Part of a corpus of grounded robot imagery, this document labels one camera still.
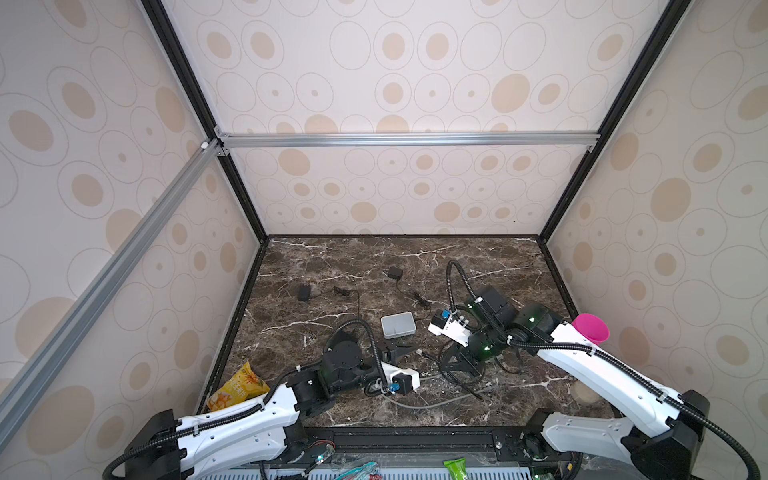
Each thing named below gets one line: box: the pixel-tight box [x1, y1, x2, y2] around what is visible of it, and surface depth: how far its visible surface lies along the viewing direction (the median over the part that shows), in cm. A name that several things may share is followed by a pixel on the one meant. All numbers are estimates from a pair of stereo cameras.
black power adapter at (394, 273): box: [387, 266, 403, 281], surface depth 109 cm
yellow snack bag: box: [206, 361, 271, 412], surface depth 81 cm
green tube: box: [442, 457, 469, 480], surface depth 71 cm
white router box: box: [380, 311, 417, 339], surface depth 96 cm
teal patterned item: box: [334, 461, 380, 480], surface depth 70 cm
